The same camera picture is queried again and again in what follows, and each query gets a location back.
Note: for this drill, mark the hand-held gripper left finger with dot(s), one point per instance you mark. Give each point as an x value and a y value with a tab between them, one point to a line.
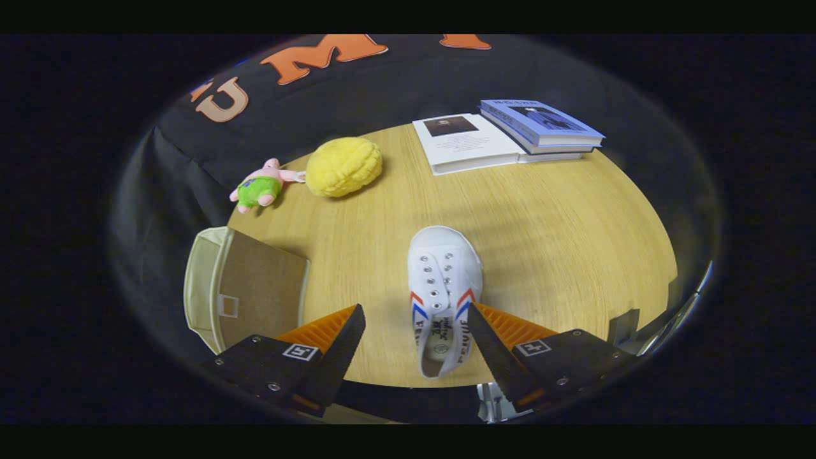
338	363

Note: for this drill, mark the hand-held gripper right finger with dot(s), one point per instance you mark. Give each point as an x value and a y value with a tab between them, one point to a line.
500	360

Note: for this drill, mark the beige fabric storage box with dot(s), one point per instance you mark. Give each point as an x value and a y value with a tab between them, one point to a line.
261	280

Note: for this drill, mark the white canvas shoe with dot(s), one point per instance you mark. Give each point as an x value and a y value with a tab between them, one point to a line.
443	261

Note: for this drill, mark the pink and green plush toy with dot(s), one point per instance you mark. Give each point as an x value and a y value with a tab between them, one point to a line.
258	191

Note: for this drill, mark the yellow round plush cushion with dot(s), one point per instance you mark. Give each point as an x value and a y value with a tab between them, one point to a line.
344	167

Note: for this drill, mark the white book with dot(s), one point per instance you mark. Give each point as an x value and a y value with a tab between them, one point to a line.
472	150

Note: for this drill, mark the blue book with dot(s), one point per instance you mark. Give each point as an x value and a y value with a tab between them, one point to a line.
542	121

